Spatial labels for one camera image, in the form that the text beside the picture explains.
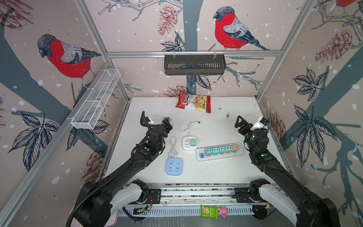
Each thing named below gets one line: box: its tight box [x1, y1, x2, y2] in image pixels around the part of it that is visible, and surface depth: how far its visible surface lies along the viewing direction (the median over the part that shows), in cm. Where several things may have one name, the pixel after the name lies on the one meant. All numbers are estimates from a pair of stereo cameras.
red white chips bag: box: [175, 91, 212, 114], surface depth 116 cm
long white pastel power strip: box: [195, 142, 245, 162], surface depth 87 cm
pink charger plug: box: [232, 145, 240, 153], surface depth 86 cm
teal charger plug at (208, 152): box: [205, 148, 213, 156], surface depth 85 cm
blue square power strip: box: [165, 157, 183, 176], surface depth 83 cm
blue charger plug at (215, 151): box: [212, 147, 220, 156], surface depth 85 cm
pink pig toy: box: [217, 206, 229, 219], surface depth 69 cm
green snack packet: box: [200, 204, 219, 220], surface depth 70 cm
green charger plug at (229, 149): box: [225, 145, 233, 153], surface depth 86 cm
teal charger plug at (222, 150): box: [218, 146, 226, 155], surface depth 85 cm
